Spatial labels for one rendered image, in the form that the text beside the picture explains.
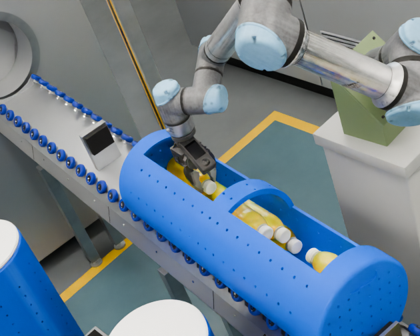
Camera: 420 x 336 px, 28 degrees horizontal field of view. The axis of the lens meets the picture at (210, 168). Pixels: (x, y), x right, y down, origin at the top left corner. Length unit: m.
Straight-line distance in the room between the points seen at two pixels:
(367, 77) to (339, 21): 2.06
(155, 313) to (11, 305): 0.63
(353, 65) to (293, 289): 0.53
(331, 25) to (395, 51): 1.98
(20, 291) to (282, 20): 1.28
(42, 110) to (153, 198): 1.21
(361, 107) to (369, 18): 1.68
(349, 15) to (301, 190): 0.84
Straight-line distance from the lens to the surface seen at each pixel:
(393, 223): 2.42
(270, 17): 1.84
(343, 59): 1.94
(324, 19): 4.09
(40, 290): 2.74
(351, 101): 2.23
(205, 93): 2.18
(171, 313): 2.19
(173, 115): 2.24
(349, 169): 2.39
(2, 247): 2.66
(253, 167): 4.18
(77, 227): 3.86
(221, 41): 2.14
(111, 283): 3.91
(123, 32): 3.00
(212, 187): 2.41
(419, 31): 2.11
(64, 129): 3.25
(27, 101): 3.54
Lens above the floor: 2.59
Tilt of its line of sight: 37 degrees down
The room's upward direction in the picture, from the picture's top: 22 degrees counter-clockwise
